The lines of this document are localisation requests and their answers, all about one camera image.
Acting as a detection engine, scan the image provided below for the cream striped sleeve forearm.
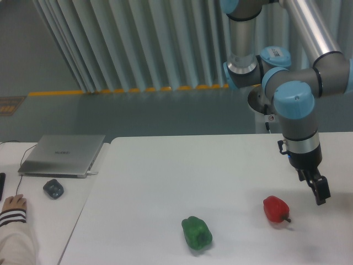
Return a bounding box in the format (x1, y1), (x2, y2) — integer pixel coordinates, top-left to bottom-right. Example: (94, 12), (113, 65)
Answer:
(1, 209), (36, 264)

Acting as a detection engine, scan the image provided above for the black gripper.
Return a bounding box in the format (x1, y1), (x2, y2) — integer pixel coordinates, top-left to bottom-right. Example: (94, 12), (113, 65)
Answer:
(277, 140), (331, 205)

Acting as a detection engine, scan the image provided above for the grey mouse cable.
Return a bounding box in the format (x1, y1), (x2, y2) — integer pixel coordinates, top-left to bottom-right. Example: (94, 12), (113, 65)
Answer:
(0, 140), (39, 196)

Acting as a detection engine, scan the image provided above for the black phone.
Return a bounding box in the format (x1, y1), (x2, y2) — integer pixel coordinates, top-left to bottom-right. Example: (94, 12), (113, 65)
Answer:
(0, 172), (6, 201)

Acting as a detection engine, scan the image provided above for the black pedestal cable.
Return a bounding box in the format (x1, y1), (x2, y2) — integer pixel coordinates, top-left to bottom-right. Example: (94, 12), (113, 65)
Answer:
(263, 103), (272, 134)

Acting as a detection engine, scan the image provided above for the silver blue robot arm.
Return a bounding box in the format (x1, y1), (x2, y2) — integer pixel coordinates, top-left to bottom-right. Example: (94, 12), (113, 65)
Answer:
(220, 1), (352, 205)

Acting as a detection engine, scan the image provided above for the dark grey small case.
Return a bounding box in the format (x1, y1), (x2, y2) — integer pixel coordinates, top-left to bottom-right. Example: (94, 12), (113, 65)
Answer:
(43, 179), (65, 199)

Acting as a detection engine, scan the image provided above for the green bell pepper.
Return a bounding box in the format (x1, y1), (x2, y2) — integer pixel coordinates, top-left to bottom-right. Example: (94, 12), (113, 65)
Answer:
(181, 216), (213, 251)

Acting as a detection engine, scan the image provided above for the red bell pepper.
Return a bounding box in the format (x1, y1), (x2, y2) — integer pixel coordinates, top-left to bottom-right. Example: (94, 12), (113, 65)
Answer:
(263, 195), (291, 223)

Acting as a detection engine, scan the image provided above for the person's hand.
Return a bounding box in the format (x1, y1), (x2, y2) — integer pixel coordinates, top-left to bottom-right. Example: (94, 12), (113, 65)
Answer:
(1, 194), (27, 214)

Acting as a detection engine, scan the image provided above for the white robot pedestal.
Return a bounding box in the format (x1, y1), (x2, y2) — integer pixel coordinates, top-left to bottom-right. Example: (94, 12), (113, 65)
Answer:
(247, 85), (281, 134)

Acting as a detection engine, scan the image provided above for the silver laptop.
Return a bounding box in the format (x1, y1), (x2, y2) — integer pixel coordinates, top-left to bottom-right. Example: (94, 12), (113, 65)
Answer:
(18, 135), (105, 178)

